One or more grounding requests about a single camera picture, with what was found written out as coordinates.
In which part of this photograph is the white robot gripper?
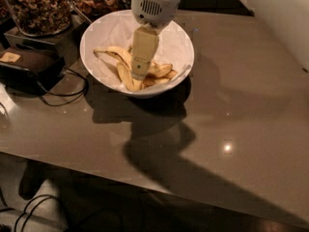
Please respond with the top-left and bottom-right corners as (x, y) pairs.
(131, 0), (181, 80)

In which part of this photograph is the long yellow banana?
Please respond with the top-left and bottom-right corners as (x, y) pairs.
(94, 46), (142, 91)

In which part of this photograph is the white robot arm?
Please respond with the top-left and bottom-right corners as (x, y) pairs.
(131, 0), (181, 80)

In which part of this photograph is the white paper bowl liner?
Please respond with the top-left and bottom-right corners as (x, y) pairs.
(84, 11), (193, 94)

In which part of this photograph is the yellow banana bunch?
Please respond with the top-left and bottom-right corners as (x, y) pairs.
(125, 48), (178, 91)

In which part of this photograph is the white ceramic bowl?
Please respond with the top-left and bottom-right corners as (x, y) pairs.
(78, 9), (195, 100)

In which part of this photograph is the metal jar stand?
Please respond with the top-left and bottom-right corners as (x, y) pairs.
(4, 15), (89, 66)

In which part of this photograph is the large glass nut jar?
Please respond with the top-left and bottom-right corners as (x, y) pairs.
(4, 0), (71, 37)

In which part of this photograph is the black card reader device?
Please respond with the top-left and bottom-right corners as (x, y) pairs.
(0, 46), (66, 95)

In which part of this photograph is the black device cable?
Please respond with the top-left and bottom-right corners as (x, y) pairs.
(36, 66), (90, 108)

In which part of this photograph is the black floor cable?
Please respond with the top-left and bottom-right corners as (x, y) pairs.
(0, 187), (66, 232)

